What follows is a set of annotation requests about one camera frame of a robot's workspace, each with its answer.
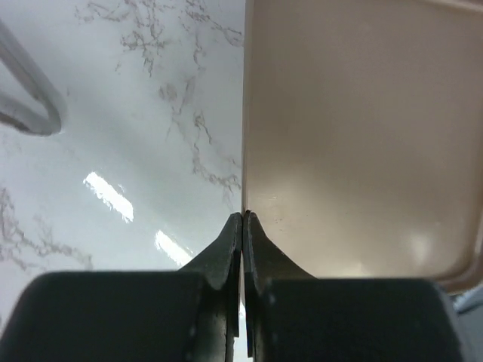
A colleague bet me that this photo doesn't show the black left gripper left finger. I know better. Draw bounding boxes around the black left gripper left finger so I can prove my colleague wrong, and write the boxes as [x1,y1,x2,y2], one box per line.
[1,213,242,361]

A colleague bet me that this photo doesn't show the metal tongs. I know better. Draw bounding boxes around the metal tongs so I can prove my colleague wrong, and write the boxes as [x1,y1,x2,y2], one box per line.
[1,23,65,137]

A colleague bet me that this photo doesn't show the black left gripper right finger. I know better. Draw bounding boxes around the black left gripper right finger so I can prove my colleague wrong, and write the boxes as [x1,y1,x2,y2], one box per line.
[242,211,466,361]

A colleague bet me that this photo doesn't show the tan box lid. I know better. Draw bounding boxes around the tan box lid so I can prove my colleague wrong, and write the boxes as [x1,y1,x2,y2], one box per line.
[242,1,482,293]

